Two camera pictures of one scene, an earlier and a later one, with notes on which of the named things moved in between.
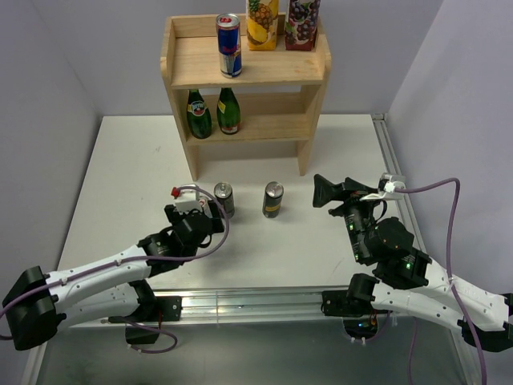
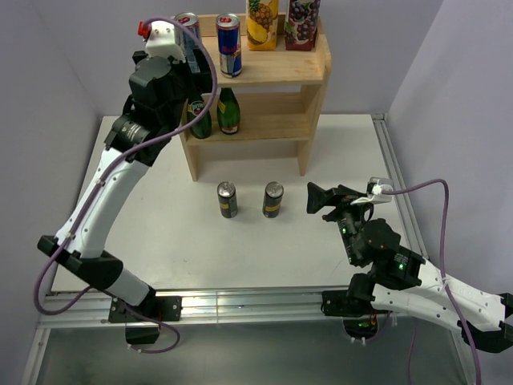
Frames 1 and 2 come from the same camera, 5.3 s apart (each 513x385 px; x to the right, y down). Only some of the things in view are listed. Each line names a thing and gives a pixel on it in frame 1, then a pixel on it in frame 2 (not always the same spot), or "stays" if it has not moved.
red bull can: [203, 202] → [191, 20]
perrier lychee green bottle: [199, 117] stays
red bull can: [230, 46] stays
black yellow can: [224, 193] stays
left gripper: [217, 224] → [198, 83]
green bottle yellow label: [228, 111] stays
